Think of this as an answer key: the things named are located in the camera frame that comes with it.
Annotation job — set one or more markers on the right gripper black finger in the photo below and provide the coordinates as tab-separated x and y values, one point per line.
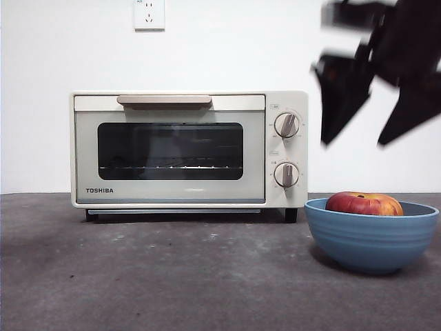
413	113
339	100

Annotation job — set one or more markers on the red yellow apple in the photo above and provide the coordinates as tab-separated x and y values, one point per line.
361	205

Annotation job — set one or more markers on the blue ribbed bowl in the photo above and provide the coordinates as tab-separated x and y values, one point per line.
368	241

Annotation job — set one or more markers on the cream Toshiba toaster oven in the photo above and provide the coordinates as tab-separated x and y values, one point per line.
289	148

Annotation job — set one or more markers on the beige temperature knob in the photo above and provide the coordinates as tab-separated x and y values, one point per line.
286	125

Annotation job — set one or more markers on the beige timer knob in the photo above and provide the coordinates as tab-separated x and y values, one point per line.
286	174

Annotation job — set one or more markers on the metal crumb tray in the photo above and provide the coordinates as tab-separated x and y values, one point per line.
172	211

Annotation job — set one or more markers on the white wall socket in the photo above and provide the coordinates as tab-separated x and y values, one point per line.
149	17

